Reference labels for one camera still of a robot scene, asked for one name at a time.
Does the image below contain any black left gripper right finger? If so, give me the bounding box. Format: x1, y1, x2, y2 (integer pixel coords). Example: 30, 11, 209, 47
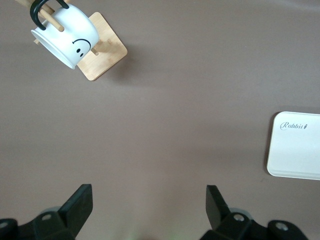
199, 184, 307, 240

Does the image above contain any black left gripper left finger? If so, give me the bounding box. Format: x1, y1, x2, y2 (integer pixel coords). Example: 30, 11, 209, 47
0, 184, 94, 240

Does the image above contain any white smiley face mug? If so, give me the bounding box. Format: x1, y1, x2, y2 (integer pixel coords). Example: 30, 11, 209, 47
29, 0, 100, 70

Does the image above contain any white rectangular tray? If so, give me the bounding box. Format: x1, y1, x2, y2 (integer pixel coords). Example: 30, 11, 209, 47
266, 111, 320, 181

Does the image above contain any wooden mug rack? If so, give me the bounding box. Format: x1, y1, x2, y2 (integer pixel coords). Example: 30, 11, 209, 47
14, 0, 128, 82

